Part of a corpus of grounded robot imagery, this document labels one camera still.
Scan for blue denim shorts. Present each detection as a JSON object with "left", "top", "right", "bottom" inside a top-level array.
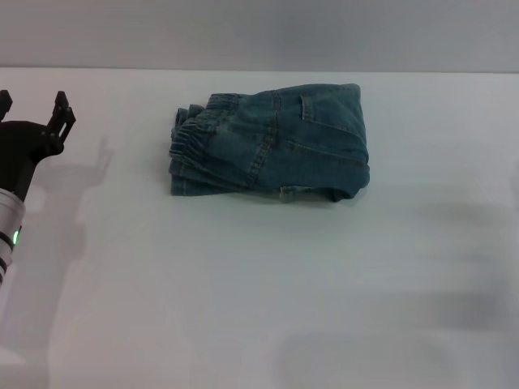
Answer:
[{"left": 168, "top": 83, "right": 372, "bottom": 203}]

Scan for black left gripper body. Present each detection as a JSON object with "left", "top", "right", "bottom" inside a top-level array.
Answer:
[{"left": 0, "top": 119, "right": 66, "bottom": 202}]

